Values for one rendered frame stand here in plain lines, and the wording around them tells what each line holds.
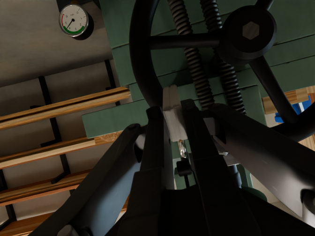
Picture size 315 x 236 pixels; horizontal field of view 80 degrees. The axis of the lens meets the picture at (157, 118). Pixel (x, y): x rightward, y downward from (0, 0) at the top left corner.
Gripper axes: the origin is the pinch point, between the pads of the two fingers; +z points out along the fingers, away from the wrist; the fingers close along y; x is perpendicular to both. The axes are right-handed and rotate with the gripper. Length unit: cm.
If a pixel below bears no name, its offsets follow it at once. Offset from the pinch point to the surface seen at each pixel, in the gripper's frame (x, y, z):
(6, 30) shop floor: 42, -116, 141
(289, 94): -18, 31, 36
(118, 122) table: -9.0, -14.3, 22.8
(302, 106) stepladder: -54, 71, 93
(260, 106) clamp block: -8.1, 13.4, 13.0
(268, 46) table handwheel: 2.4, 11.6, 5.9
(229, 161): -16.7, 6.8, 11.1
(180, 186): -51, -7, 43
